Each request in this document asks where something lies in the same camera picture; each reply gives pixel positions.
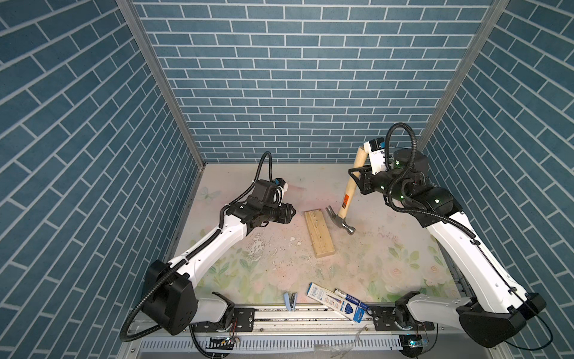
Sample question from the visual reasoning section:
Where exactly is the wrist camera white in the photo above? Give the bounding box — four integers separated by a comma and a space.
273, 177, 288, 194
363, 137, 387, 175

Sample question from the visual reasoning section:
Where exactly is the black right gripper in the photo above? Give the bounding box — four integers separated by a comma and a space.
347, 165, 407, 207

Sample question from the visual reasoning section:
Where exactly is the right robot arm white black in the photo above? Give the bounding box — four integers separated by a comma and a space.
339, 123, 546, 358

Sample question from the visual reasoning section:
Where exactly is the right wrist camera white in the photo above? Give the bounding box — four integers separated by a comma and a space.
363, 137, 387, 175

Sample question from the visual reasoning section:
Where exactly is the aluminium left corner post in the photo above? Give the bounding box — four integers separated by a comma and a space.
116, 0, 206, 171

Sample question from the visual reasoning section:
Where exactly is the blue white tube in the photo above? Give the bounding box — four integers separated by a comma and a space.
335, 289, 369, 311

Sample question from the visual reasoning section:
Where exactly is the wooden block with nails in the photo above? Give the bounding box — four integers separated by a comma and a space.
304, 209, 336, 258

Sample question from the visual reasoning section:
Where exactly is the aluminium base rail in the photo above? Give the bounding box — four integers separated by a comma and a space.
118, 304, 512, 358

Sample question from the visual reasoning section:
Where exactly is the aluminium right corner post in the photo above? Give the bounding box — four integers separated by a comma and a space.
418, 0, 510, 151

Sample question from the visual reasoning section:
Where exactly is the blue white toothpaste box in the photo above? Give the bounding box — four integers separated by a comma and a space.
306, 283, 366, 323

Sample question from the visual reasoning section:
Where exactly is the steel claw hammer wooden handle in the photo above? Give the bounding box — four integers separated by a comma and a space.
326, 145, 368, 236

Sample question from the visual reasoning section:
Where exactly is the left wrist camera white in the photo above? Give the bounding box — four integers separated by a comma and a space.
273, 177, 288, 194

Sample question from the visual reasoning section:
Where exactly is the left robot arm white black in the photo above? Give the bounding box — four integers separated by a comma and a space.
119, 151, 296, 343

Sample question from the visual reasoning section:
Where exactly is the blue clip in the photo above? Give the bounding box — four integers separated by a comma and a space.
283, 292, 297, 311

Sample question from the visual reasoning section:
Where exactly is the aluminium corner post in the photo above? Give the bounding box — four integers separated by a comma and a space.
418, 0, 510, 151
116, 0, 206, 171

